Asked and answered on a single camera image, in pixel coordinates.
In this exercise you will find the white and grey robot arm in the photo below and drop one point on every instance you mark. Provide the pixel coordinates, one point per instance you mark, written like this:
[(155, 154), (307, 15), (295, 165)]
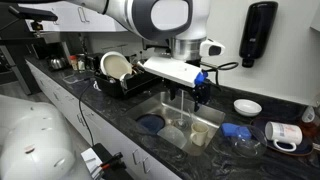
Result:
[(183, 23)]

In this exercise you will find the amber soap bottle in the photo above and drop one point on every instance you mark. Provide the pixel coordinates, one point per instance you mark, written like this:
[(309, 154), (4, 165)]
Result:
[(310, 122)]

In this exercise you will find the clear glass bowl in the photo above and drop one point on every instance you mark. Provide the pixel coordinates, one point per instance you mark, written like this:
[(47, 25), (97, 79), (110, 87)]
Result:
[(252, 148)]

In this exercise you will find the white plate in rack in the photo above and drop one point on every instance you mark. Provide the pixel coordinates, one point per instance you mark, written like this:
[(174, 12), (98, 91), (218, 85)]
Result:
[(115, 64)]

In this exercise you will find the stainless steel sink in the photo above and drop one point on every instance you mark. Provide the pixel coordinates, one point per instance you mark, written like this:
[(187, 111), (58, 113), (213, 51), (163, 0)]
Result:
[(180, 113)]

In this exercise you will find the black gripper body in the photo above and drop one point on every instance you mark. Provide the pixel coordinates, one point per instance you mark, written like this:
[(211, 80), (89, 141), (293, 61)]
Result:
[(203, 91)]

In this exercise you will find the dark blue plate in sink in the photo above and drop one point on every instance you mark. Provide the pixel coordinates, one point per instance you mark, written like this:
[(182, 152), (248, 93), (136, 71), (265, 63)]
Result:
[(153, 123)]

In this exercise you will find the black wall soap dispenser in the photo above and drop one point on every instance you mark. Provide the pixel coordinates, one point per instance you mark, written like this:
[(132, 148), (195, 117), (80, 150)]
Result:
[(258, 26)]

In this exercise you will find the clear lid in sink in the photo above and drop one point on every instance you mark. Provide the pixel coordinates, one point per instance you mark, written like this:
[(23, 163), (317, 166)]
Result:
[(173, 135)]

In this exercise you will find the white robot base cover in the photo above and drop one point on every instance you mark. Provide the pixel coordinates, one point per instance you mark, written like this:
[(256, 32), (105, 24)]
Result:
[(35, 141)]

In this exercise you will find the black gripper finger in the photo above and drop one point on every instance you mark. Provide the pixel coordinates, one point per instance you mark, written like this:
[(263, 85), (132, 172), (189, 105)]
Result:
[(172, 93), (196, 103)]

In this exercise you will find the white printed mug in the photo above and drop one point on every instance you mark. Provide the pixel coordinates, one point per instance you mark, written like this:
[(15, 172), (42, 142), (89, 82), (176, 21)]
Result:
[(284, 137)]

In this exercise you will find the blue sponge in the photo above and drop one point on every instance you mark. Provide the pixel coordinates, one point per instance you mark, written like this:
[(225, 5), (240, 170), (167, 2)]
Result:
[(233, 130)]

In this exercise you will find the black dish rack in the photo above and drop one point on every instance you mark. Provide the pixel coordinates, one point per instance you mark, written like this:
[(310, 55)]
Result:
[(129, 87)]

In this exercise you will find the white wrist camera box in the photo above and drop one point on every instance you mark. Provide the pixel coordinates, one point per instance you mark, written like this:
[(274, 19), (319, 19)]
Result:
[(175, 70)]

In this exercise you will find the cream mug in sink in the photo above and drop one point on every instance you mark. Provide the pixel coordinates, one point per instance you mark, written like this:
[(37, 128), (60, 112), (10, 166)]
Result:
[(199, 132)]

